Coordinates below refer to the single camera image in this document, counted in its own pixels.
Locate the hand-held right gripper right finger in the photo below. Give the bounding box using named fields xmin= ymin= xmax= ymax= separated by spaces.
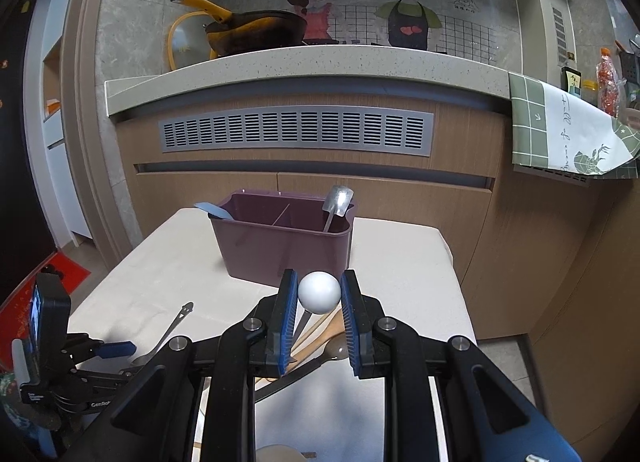
xmin=340 ymin=269 xmax=581 ymax=462

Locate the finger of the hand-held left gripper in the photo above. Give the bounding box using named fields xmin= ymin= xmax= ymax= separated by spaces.
xmin=75 ymin=367 xmax=151 ymax=389
xmin=62 ymin=332 xmax=137 ymax=360

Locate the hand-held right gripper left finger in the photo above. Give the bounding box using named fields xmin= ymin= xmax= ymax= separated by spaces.
xmin=75 ymin=269 xmax=301 ymax=462

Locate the wooden spoon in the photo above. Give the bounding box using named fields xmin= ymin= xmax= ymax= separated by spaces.
xmin=265 ymin=314 xmax=348 ymax=383

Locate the wooden chopstick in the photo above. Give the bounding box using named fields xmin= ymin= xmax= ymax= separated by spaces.
xmin=292 ymin=312 xmax=333 ymax=355

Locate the white round ladle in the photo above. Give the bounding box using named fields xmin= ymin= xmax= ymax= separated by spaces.
xmin=292 ymin=271 xmax=342 ymax=343

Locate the purple utensil holder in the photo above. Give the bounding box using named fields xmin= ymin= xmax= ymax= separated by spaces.
xmin=207 ymin=189 xmax=356 ymax=288

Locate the red floor mat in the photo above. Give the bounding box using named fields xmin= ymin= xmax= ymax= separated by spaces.
xmin=50 ymin=252 xmax=93 ymax=283

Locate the white bowl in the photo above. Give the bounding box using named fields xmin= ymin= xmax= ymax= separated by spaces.
xmin=255 ymin=444 xmax=303 ymax=462

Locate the metal spoon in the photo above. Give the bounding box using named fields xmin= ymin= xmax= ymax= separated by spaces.
xmin=322 ymin=185 xmax=355 ymax=233

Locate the wooden cabinet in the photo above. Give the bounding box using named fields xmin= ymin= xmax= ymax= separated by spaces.
xmin=116 ymin=104 xmax=506 ymax=343

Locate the grey-blue spoon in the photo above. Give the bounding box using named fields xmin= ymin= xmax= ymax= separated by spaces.
xmin=194 ymin=202 xmax=233 ymax=221

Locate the white cabinet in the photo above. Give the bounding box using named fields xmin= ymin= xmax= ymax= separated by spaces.
xmin=42 ymin=37 xmax=96 ymax=248

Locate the black refrigerator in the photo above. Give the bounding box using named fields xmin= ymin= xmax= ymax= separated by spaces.
xmin=0 ymin=0 xmax=56 ymax=303

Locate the long grey vent grille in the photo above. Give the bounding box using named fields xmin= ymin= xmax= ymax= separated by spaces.
xmin=159 ymin=104 xmax=435 ymax=158

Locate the speckled kitchen counter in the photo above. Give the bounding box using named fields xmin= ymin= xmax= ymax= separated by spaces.
xmin=105 ymin=44 xmax=516 ymax=118

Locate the short grey vent grille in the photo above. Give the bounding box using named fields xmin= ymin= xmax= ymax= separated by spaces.
xmin=515 ymin=164 xmax=591 ymax=185

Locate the red bottle orange cap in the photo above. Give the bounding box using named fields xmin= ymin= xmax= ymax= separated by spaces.
xmin=596 ymin=48 xmax=621 ymax=115

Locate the black wok yellow handle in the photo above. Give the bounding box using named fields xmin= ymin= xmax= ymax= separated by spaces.
xmin=170 ymin=0 xmax=308 ymax=57

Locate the yellow hose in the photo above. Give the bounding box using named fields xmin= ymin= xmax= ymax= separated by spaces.
xmin=167 ymin=12 xmax=221 ymax=73

